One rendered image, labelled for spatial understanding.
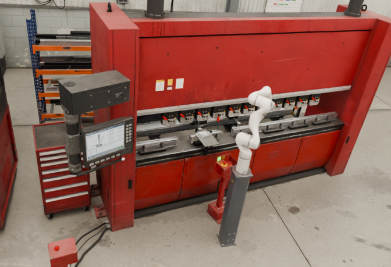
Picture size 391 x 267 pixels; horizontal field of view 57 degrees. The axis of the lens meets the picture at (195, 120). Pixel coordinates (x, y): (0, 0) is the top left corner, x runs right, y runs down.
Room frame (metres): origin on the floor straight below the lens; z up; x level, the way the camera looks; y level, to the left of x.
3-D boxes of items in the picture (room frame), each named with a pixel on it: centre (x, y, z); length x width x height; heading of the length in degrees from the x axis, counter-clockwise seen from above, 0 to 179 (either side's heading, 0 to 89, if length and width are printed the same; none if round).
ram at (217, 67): (3.80, -0.66, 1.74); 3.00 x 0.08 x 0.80; 118
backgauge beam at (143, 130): (3.94, -0.30, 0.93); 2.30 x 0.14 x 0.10; 118
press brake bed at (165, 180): (3.76, -0.68, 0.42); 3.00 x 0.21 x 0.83; 118
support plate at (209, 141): (3.36, -0.15, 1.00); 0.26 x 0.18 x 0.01; 28
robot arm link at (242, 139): (2.86, -0.49, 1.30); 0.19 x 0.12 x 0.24; 66
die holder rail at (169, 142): (3.23, 0.40, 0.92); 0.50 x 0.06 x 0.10; 118
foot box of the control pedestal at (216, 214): (3.22, -0.43, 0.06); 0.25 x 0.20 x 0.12; 37
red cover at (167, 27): (3.79, -0.66, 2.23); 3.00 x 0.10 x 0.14; 118
